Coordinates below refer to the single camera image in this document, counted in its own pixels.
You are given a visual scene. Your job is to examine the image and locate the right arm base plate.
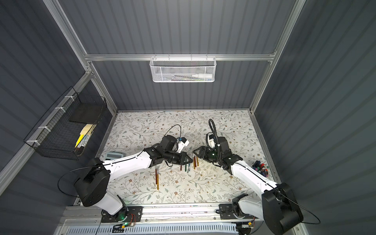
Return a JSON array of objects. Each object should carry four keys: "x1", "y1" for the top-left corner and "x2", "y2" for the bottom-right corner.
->
[{"x1": 215, "y1": 203, "x2": 255, "y2": 220}]

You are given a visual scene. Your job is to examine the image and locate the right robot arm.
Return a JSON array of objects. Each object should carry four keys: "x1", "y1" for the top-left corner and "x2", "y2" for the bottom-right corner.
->
[{"x1": 193, "y1": 136, "x2": 304, "y2": 235}]

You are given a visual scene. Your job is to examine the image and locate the black notebook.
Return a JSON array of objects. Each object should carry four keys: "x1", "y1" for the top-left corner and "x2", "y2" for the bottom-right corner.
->
[{"x1": 69, "y1": 103, "x2": 104, "y2": 124}]

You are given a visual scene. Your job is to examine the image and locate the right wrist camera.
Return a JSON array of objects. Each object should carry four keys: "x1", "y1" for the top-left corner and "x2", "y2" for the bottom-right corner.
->
[{"x1": 206, "y1": 133, "x2": 215, "y2": 149}]

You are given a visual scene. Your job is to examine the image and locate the white wire mesh basket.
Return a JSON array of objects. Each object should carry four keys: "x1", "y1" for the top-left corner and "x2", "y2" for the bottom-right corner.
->
[{"x1": 149, "y1": 56, "x2": 217, "y2": 83}]

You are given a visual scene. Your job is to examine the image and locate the black wire mesh basket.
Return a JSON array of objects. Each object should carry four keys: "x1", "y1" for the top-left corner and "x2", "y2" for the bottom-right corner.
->
[{"x1": 24, "y1": 89, "x2": 107, "y2": 160}]

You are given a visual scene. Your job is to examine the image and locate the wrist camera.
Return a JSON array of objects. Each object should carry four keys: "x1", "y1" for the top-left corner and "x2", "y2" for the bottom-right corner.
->
[
  {"x1": 177, "y1": 137, "x2": 190, "y2": 153},
  {"x1": 206, "y1": 133, "x2": 215, "y2": 149}
]

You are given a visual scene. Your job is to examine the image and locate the pink cup of markers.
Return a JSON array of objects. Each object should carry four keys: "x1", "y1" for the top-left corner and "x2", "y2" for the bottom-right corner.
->
[{"x1": 251, "y1": 161, "x2": 269, "y2": 178}]

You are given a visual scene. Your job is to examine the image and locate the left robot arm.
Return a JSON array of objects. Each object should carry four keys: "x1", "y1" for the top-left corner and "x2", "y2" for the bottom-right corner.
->
[{"x1": 74, "y1": 135, "x2": 193, "y2": 215}]

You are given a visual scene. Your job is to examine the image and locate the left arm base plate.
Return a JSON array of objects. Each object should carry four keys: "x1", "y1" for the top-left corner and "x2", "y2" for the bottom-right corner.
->
[{"x1": 101, "y1": 206, "x2": 144, "y2": 224}]

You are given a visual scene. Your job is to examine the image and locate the white marker in basket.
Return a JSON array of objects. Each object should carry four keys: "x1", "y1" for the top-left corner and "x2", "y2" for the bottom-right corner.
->
[{"x1": 192, "y1": 73, "x2": 213, "y2": 80}]

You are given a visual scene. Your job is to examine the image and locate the light blue calculator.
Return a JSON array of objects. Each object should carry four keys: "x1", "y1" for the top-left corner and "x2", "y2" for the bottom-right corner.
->
[{"x1": 103, "y1": 152, "x2": 124, "y2": 161}]

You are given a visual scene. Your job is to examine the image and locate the yellow sticky notes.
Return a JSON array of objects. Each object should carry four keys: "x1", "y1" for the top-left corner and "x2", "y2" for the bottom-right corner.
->
[{"x1": 75, "y1": 124, "x2": 97, "y2": 148}]

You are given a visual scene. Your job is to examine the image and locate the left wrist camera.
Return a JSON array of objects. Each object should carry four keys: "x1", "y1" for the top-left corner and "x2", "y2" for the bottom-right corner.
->
[{"x1": 177, "y1": 137, "x2": 190, "y2": 153}]

